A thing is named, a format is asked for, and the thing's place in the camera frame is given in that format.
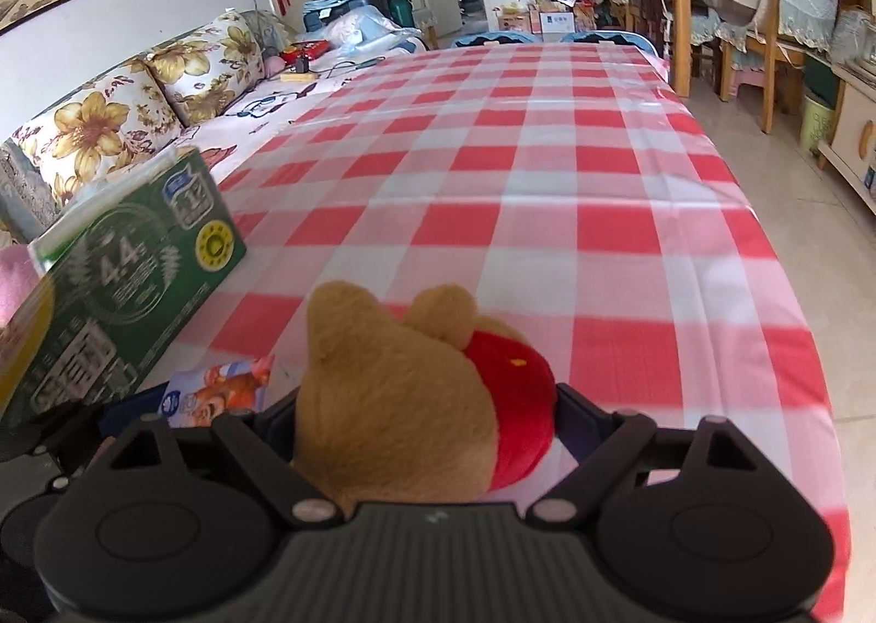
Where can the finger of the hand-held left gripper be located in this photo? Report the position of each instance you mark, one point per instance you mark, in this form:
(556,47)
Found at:
(130,405)

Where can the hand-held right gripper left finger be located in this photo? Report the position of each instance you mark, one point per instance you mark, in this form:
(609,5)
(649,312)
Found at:
(277,423)

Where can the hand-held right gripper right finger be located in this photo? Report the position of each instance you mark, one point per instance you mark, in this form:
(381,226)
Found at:
(576,423)

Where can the green cardboard box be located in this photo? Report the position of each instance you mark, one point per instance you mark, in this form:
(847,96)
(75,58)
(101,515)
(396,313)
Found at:
(130,294)

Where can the brown plush bear red shirt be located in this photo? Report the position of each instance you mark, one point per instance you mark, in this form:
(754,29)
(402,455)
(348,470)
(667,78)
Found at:
(397,404)

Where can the small milk carton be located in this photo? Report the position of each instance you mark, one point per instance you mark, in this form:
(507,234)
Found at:
(219,390)

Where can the pink padded jacket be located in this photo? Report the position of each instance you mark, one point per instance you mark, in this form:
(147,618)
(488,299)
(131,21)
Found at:
(15,284)

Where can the red checkered tablecloth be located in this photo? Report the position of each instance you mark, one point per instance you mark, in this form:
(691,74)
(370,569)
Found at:
(547,205)

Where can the grey sofa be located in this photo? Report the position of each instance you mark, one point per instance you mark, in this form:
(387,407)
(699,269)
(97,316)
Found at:
(27,185)

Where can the large floral sofa cushion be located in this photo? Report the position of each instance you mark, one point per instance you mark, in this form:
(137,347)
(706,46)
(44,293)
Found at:
(96,130)

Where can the yellow power strip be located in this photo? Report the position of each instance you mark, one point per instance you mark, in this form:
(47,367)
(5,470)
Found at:
(299,76)

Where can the small floral sofa cushion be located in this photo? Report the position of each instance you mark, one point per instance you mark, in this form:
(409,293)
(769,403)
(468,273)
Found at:
(205,65)

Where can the red flat box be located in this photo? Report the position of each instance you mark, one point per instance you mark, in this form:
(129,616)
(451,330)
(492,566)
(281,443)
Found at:
(306,51)

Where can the pink stool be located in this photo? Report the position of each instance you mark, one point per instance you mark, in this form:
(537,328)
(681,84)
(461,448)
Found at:
(740,79)

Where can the green trash bin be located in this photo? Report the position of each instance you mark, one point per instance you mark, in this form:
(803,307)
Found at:
(816,123)

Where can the blue chair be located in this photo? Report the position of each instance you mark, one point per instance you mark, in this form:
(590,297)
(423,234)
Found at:
(496,39)
(609,40)

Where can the white wooden cabinet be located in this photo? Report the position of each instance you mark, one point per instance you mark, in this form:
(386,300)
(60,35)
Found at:
(852,130)

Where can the cardboard boxes on floor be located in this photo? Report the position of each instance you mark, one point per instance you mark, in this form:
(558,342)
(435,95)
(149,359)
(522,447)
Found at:
(547,19)

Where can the plastic wrapped blue quilt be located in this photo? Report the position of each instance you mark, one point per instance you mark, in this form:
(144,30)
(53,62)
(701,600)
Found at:
(373,29)

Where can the blue suitcase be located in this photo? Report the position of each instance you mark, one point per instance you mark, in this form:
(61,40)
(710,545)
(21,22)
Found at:
(328,10)

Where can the green suitcase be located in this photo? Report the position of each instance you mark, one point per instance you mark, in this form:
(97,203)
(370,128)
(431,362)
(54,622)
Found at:
(405,12)

